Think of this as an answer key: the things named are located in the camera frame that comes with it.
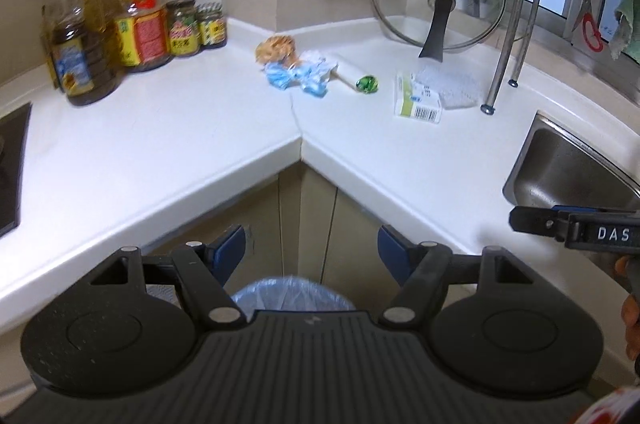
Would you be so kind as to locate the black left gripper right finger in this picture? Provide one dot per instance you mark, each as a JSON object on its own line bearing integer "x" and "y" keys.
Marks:
{"x": 420, "y": 271}

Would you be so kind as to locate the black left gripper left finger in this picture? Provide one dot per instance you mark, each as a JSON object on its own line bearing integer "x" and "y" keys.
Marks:
{"x": 202, "y": 271}

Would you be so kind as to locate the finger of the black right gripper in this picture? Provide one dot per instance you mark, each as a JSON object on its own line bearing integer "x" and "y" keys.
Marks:
{"x": 593, "y": 210}
{"x": 539, "y": 220}

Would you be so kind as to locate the white green medicine box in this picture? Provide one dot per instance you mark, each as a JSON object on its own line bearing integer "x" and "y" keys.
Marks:
{"x": 416, "y": 101}

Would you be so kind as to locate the blue face mask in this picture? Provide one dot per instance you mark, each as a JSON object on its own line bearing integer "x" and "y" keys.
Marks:
{"x": 283, "y": 78}

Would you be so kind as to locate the brown paper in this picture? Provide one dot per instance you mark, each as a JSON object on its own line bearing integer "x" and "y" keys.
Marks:
{"x": 277, "y": 49}

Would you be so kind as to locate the trash bin with blue bag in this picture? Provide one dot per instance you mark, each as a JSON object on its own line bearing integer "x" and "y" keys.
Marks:
{"x": 289, "y": 294}

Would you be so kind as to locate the right hand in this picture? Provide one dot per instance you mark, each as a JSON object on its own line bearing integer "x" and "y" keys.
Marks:
{"x": 630, "y": 316}

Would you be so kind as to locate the stainless steel sink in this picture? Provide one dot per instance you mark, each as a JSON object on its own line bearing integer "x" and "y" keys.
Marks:
{"x": 555, "y": 167}

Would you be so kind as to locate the white mesh pad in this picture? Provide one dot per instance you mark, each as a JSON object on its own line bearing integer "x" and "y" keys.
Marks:
{"x": 456, "y": 89}

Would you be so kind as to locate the green cloth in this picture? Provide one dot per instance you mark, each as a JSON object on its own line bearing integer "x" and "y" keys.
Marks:
{"x": 626, "y": 36}

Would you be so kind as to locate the white roll with green end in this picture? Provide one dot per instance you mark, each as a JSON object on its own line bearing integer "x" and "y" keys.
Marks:
{"x": 354, "y": 77}

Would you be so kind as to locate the red label sauce jar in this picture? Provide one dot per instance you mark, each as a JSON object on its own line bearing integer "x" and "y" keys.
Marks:
{"x": 182, "y": 27}

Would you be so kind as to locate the white crumpled tissue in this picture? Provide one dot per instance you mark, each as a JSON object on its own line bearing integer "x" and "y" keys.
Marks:
{"x": 317, "y": 61}

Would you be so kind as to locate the black gas stove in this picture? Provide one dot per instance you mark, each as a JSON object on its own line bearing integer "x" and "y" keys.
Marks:
{"x": 13, "y": 128}

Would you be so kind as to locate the small green label jar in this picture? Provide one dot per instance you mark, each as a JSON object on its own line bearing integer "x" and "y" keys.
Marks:
{"x": 212, "y": 25}

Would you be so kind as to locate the yellow label oil bottle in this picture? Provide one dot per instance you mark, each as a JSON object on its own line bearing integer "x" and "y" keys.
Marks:
{"x": 141, "y": 34}

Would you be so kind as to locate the large dark oil bottle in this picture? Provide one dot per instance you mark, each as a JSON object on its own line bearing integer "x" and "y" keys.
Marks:
{"x": 84, "y": 56}

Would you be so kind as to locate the thin dark sauce bottle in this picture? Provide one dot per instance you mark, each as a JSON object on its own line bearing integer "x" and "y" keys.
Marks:
{"x": 47, "y": 46}

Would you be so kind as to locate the red handled scissors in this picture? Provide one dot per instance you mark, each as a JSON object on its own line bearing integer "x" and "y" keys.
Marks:
{"x": 587, "y": 23}

